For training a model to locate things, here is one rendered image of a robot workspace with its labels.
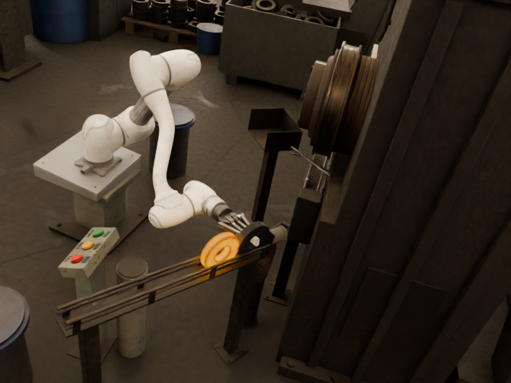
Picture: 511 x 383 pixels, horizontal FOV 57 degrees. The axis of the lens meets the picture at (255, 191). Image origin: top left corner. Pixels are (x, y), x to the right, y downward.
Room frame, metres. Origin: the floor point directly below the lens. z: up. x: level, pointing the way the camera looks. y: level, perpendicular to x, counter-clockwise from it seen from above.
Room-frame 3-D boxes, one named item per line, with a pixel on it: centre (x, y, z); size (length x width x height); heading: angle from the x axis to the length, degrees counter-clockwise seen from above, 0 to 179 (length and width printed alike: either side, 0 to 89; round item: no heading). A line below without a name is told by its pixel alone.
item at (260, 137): (2.33, -0.04, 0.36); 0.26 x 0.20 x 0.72; 27
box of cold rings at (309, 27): (4.63, 0.04, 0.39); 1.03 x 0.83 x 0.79; 86
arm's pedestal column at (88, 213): (2.02, 0.85, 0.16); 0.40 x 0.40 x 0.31; 74
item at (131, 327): (1.26, 0.41, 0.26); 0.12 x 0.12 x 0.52
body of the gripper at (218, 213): (1.45, 0.09, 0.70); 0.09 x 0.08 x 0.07; 47
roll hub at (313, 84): (1.83, -0.15, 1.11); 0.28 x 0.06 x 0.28; 172
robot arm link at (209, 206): (1.50, 0.15, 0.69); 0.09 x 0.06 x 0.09; 137
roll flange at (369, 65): (1.80, -0.33, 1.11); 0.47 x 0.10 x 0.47; 172
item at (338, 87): (1.81, -0.25, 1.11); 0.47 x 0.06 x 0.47; 172
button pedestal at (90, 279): (1.24, 0.58, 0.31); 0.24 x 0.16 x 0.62; 172
